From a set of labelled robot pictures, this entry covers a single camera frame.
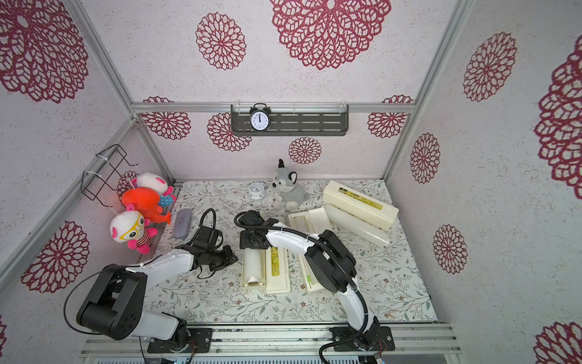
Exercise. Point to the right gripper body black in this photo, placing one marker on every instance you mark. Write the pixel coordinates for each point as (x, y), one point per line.
(253, 239)

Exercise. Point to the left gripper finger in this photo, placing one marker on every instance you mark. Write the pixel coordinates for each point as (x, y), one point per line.
(228, 257)
(216, 267)

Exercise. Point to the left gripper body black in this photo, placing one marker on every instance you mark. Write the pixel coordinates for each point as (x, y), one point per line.
(217, 257)

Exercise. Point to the cream wrap dispenser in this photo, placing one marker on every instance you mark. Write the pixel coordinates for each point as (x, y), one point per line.
(277, 277)
(314, 221)

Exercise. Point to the plastic wrap roll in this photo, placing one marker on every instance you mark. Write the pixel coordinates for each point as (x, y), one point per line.
(253, 270)

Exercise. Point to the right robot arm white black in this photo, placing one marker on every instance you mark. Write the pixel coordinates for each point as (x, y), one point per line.
(331, 262)

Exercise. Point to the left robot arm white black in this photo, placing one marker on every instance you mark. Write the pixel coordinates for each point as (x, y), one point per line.
(114, 305)

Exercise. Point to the back right wrap roll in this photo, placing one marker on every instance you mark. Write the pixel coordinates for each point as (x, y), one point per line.
(357, 226)

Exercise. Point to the small white round clock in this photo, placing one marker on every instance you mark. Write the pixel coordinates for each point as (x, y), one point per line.
(256, 191)

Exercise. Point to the grey cloth roll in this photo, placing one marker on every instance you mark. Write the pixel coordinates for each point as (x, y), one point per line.
(182, 224)

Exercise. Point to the grey husky plush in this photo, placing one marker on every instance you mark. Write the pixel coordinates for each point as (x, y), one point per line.
(288, 195)

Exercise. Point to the white pink plush upper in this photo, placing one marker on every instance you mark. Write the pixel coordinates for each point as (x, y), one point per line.
(153, 182)

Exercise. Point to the red plush toy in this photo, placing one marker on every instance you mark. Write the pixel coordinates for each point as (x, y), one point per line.
(146, 201)

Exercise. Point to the white plush with glasses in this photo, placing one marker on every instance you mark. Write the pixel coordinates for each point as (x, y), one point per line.
(133, 229)

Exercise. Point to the back right cream dispenser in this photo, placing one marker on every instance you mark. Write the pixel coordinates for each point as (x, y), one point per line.
(379, 214)

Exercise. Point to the black alarm clock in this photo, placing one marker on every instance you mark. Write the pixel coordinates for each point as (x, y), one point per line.
(260, 117)

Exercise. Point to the floral table mat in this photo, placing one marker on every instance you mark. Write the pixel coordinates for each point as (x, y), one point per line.
(388, 276)

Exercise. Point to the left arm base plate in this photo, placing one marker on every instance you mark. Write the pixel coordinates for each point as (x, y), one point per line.
(184, 341)

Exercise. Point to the grey wall shelf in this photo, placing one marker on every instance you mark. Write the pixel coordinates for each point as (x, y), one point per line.
(293, 122)

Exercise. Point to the black wire basket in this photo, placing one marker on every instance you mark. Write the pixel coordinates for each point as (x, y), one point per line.
(110, 160)

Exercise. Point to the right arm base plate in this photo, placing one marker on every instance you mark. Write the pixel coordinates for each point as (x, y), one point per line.
(378, 338)

